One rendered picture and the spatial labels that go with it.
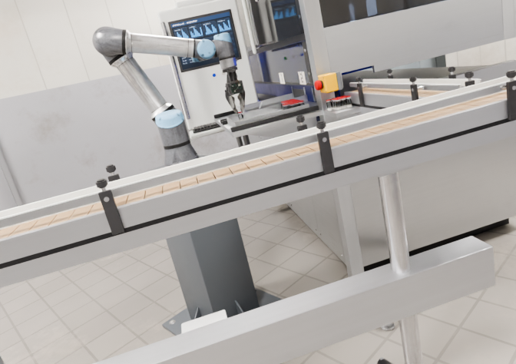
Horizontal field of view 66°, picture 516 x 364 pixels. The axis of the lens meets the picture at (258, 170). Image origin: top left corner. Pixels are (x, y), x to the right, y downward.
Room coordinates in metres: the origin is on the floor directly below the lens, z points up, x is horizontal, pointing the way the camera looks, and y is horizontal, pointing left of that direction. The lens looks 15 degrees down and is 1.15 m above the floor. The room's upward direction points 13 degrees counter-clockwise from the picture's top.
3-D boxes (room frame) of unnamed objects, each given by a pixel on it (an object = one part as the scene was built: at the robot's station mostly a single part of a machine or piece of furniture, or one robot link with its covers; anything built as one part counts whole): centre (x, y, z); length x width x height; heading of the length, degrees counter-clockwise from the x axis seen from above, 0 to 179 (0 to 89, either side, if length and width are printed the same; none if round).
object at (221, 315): (0.90, 0.22, 0.50); 0.12 x 0.05 x 0.09; 100
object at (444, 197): (2.80, -0.65, 0.44); 2.06 x 1.00 x 0.88; 10
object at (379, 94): (1.39, -0.56, 0.92); 0.69 x 0.15 x 0.16; 10
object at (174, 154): (1.70, 0.31, 0.84); 0.15 x 0.15 x 0.10
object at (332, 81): (1.65, -0.37, 0.99); 0.08 x 0.07 x 0.07; 100
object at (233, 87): (1.88, 0.02, 1.08); 0.09 x 0.08 x 0.12; 10
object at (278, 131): (1.78, -0.14, 0.79); 0.34 x 0.03 x 0.13; 100
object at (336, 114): (1.64, -0.41, 0.87); 0.14 x 0.13 x 0.02; 100
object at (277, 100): (2.21, -0.15, 0.90); 0.34 x 0.26 x 0.04; 100
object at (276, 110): (1.85, -0.10, 0.90); 0.34 x 0.26 x 0.04; 99
